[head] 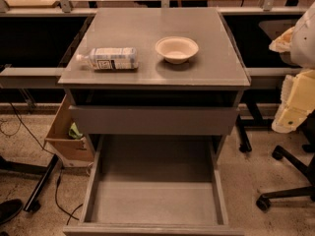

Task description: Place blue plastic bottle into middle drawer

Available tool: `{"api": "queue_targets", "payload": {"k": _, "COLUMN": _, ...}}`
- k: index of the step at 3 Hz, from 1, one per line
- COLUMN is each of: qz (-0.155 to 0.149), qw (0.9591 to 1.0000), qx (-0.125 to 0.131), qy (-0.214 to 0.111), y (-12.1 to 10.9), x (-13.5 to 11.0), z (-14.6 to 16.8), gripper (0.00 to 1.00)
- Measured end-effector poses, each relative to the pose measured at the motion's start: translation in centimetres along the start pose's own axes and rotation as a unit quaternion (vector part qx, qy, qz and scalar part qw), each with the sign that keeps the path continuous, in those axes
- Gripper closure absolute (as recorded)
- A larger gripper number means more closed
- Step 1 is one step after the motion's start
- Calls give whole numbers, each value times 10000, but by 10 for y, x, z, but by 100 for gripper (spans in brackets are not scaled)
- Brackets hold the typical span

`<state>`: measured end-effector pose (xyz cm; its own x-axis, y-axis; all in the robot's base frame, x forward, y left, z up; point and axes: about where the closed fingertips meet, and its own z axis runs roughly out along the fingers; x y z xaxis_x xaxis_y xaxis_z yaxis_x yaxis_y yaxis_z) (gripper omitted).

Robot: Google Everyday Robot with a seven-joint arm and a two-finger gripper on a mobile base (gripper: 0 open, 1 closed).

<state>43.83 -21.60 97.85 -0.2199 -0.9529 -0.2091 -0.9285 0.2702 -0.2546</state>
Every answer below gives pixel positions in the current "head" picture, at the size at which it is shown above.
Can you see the open grey middle drawer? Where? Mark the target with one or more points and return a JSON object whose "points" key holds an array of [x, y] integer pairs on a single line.
{"points": [[154, 186]]}

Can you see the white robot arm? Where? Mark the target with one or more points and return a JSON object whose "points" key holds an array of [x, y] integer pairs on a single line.
{"points": [[302, 49]]}

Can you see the grey drawer cabinet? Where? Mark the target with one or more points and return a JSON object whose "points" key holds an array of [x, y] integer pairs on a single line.
{"points": [[214, 77]]}

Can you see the white paper bowl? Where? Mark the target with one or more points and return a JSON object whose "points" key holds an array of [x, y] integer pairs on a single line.
{"points": [[176, 49]]}

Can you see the blue plastic bottle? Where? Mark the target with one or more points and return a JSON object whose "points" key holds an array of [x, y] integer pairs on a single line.
{"points": [[111, 58]]}

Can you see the black office chair base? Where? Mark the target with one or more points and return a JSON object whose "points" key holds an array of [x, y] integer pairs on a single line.
{"points": [[298, 182]]}

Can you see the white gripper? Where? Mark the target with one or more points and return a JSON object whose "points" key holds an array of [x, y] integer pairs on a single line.
{"points": [[304, 44]]}

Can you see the green cloth in box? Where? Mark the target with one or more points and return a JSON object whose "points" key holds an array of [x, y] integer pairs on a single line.
{"points": [[74, 132]]}

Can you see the grey desk rail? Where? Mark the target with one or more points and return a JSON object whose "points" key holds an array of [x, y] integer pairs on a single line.
{"points": [[30, 78], [269, 78]]}

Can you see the cardboard box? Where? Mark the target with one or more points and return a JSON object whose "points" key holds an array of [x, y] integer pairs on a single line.
{"points": [[73, 152]]}

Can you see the black desk leg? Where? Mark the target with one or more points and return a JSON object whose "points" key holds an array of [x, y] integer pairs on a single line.
{"points": [[33, 204]]}

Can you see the grey top drawer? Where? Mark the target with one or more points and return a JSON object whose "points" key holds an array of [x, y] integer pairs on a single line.
{"points": [[132, 120]]}

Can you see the grey left desk rail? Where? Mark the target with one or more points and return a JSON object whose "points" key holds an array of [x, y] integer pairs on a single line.
{"points": [[30, 78]]}

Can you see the grey right desk rail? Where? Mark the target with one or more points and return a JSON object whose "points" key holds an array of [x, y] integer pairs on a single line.
{"points": [[269, 78]]}

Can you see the black shoe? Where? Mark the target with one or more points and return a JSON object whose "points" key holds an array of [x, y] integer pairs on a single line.
{"points": [[9, 210]]}

